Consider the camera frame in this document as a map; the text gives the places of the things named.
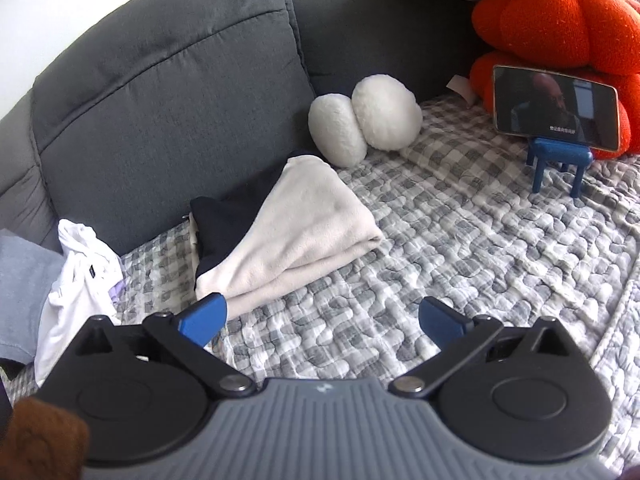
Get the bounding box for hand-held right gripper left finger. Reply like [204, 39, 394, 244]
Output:
[77, 292, 256, 396]

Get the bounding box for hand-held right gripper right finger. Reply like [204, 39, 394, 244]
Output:
[390, 296, 581, 396]

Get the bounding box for beige and black raglan shirt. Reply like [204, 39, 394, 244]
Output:
[189, 155, 384, 319]

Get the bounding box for grey checked quilted blanket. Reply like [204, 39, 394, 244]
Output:
[0, 92, 640, 463]

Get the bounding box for white garment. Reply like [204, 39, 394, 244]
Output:
[34, 219, 125, 376]

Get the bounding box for grey-blue garment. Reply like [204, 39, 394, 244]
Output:
[0, 230, 66, 366]

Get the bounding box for blue phone stand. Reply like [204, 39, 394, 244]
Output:
[525, 136, 595, 199]

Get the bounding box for brown fuzzy cloth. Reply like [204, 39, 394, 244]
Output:
[0, 395, 91, 480]

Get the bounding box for white plush toy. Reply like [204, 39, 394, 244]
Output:
[307, 74, 424, 169]

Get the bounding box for white cushion tag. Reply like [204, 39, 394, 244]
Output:
[446, 74, 476, 107]

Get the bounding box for grey sofa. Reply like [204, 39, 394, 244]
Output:
[0, 0, 501, 271]

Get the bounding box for smartphone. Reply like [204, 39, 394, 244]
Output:
[492, 64, 627, 152]

